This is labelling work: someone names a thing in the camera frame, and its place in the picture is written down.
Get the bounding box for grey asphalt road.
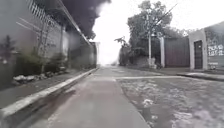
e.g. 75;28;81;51
13;65;224;128

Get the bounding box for pole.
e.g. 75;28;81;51
146;13;154;68

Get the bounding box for group of trees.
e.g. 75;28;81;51
114;0;188;68

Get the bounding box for dark tree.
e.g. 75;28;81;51
61;0;112;41

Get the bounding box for bushes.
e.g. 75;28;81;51
14;49;69;76

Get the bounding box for grey pavement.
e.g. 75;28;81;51
0;68;91;109
175;68;224;83

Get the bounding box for pale concrete kerb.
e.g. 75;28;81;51
0;67;100;121

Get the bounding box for row of stones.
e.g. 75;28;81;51
12;68;69;85

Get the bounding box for grey building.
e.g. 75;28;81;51
188;21;224;71

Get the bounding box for wall with dark gate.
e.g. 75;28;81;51
159;35;191;69

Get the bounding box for grey wall with balustrade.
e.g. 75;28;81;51
0;0;101;88

